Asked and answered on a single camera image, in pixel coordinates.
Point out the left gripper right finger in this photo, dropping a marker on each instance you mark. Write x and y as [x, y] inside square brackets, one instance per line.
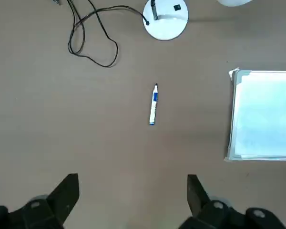
[205, 210]

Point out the white blue marker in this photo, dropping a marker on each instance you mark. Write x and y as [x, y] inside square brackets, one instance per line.
[154, 105]

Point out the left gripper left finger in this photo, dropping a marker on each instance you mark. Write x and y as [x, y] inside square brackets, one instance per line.
[50, 207]

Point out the white desk lamp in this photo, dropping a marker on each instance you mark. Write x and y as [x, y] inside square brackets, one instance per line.
[166, 21]

